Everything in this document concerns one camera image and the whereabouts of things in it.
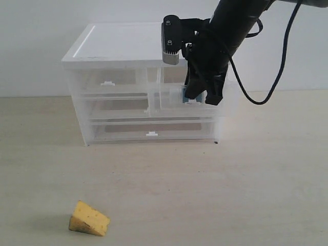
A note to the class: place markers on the clear bottom drawer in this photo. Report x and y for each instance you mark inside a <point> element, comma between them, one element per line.
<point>162,130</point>

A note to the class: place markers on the yellow cheese wedge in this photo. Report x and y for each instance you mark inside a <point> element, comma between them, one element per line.
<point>88,220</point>

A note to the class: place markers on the clear drawer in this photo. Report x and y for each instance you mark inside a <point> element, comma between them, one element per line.
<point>143,106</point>
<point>174,77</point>
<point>111,81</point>
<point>162,130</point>

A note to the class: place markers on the white plastic drawer cabinet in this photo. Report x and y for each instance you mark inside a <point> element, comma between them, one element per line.
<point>117,46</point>

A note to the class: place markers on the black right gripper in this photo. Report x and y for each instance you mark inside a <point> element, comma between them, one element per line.
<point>207,39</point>

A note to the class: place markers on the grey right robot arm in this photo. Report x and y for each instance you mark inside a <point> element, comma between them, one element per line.
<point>241,17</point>

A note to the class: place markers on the white pill bottle teal label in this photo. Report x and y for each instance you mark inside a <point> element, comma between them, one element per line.
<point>177,96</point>

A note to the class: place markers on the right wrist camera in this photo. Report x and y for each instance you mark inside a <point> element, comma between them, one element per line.
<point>171,39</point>

